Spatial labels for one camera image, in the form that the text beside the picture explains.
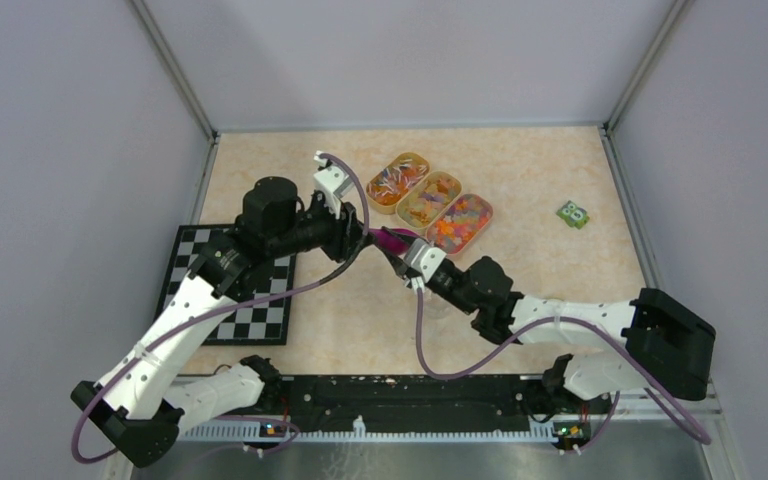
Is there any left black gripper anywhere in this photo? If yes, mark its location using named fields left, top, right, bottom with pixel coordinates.
left=270, top=192, right=379, bottom=263

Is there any purple plastic scoop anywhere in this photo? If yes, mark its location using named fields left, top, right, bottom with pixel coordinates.
left=369, top=227, right=418, bottom=255

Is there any clear plastic cup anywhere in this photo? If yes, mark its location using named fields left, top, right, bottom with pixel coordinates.
left=423, top=289, right=452, bottom=320

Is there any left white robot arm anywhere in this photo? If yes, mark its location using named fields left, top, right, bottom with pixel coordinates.
left=70, top=168, right=370, bottom=468

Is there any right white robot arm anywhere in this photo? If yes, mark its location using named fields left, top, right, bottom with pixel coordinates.
left=387, top=242, right=716, bottom=412

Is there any tray of striped candies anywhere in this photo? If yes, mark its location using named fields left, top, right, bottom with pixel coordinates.
left=365, top=152, right=431, bottom=214

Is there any tray of orange pink candies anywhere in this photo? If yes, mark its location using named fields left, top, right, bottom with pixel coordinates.
left=424, top=193, right=494, bottom=256

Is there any tray of yellow purple candies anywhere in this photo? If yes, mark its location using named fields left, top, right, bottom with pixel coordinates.
left=395, top=171, right=463, bottom=234

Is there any black white checkerboard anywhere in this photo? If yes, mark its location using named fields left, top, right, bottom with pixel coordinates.
left=154, top=224, right=296, bottom=346

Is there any green owl eraser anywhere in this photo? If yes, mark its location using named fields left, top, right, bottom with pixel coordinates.
left=556, top=200, right=590, bottom=230

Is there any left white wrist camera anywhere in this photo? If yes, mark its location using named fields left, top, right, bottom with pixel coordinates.
left=313, top=151, right=353, bottom=219

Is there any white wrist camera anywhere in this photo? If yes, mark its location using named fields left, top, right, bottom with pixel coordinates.
left=313, top=151, right=353, bottom=219
left=403, top=238, right=446, bottom=292

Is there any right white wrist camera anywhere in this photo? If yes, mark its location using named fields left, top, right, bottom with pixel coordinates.
left=403, top=238, right=446, bottom=292

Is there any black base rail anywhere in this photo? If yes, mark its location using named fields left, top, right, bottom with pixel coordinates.
left=218, top=372, right=614, bottom=439

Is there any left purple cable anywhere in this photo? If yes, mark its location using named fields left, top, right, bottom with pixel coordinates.
left=70, top=150, right=372, bottom=465

